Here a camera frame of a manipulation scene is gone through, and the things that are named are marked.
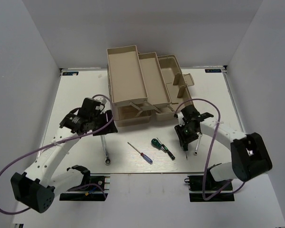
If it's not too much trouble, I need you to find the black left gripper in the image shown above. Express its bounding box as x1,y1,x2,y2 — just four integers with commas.
90,109,118,135

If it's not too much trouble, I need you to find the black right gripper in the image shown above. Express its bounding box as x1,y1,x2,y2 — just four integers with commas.
174,121,199,146

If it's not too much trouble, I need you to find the small silver ratchet wrench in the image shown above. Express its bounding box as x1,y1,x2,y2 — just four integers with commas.
193,133,203,156

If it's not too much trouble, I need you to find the black green precision screwdriver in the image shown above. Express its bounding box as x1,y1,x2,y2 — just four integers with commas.
157,138,175,161

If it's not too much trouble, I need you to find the large silver ratchet wrench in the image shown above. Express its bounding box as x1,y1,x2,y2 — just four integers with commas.
101,135,111,165

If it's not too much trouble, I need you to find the red blue handle screwdriver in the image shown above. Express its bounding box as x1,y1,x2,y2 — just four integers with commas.
127,142,153,164

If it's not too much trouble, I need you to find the beige cantilever toolbox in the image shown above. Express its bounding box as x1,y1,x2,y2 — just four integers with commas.
107,45,194,127

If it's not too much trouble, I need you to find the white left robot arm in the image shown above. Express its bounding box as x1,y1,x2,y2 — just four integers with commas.
11,95,117,213

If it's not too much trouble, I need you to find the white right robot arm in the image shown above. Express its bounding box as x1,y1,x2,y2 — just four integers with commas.
174,105,273,190

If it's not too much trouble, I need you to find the blue label sticker left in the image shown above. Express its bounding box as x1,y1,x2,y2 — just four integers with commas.
62,72,79,76

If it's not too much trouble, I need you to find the blue label sticker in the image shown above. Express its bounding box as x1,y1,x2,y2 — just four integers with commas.
62,72,79,76
205,69,222,73

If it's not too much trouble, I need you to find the blue label sticker right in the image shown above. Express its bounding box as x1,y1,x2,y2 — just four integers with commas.
205,69,222,73

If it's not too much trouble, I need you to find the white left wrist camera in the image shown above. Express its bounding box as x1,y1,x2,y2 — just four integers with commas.
94,96,107,111

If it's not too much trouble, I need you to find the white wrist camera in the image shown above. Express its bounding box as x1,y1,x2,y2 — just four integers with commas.
94,96,107,111
173,111,185,126

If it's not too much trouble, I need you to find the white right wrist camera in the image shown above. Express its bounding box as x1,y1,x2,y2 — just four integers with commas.
173,111,185,126

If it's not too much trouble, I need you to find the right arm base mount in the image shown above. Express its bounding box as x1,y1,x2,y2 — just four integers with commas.
184,175,235,202

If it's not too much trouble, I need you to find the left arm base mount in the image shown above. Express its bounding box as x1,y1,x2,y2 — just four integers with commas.
59,174,110,202

